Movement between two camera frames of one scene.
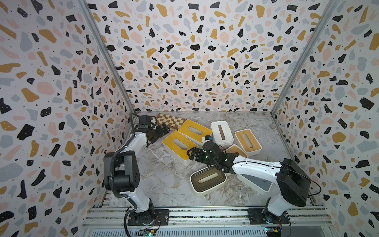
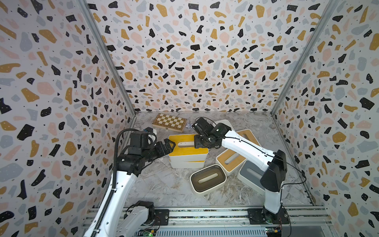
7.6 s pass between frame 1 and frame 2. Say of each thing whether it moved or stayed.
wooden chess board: stayed
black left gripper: moved
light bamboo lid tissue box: stayed
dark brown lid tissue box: stayed
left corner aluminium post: stayed
